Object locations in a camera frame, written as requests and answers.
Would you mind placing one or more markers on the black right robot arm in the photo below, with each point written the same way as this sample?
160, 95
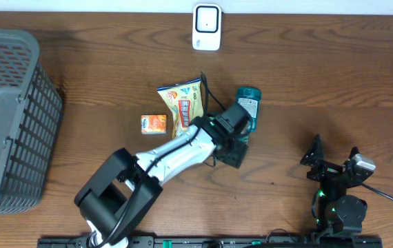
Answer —
337, 212

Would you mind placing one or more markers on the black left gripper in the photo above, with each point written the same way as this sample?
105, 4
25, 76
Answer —
238, 159

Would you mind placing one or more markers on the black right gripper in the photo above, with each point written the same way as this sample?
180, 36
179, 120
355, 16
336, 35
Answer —
326, 169

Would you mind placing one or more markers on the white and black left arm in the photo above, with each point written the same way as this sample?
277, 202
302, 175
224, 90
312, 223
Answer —
124, 188

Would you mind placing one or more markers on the teal deodorant bottle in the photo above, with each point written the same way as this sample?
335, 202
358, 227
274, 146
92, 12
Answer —
249, 98

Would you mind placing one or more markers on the white barcode scanner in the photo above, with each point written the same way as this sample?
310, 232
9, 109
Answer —
206, 27

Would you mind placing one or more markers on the yellow snack chip bag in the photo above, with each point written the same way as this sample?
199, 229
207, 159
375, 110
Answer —
185, 103

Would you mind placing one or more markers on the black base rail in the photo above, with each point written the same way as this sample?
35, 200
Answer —
272, 241

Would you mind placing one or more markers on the orange small carton box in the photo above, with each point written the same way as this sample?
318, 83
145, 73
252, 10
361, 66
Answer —
154, 124

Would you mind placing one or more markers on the grey plastic mesh basket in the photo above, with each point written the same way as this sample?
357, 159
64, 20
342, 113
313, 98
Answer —
31, 110

